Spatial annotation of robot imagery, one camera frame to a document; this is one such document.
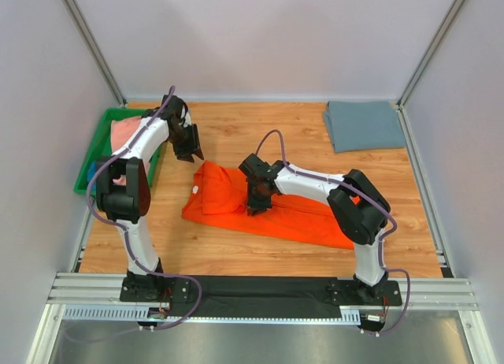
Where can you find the black base plate strip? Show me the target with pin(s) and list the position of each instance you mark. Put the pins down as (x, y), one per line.
(269, 297)

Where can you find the folded grey blue t shirt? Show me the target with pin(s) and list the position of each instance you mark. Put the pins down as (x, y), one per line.
(354, 126)

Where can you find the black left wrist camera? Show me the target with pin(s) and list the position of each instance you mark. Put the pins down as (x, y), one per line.
(178, 108)

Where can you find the left aluminium corner post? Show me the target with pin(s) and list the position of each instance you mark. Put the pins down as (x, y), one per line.
(90, 42)

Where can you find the green plastic bin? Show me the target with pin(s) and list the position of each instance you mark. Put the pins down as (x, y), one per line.
(100, 144)

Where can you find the blue cloth in bin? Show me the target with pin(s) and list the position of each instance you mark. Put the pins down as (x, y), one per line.
(91, 171)

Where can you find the pink t shirt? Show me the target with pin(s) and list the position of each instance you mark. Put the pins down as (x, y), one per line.
(121, 131)

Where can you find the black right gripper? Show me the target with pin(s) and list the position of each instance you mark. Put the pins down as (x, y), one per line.
(257, 198)

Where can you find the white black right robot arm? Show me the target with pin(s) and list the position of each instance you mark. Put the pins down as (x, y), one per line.
(360, 211)

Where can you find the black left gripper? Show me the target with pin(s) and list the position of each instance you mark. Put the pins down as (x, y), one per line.
(189, 142)

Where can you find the orange t shirt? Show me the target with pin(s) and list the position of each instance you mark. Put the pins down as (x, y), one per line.
(218, 199)

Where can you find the aluminium corner post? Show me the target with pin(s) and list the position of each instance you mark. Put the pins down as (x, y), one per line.
(435, 43)
(90, 42)

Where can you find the aluminium frame rail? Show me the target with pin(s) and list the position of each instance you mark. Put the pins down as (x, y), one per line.
(109, 289)

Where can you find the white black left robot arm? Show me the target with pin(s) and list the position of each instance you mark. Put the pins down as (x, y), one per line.
(123, 193)

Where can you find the right aluminium corner post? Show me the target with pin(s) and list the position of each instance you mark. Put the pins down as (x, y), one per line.
(435, 43)

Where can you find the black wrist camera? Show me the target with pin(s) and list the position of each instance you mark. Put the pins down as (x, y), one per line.
(253, 168)
(178, 108)

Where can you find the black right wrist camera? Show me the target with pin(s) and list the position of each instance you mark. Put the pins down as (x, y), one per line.
(253, 168)

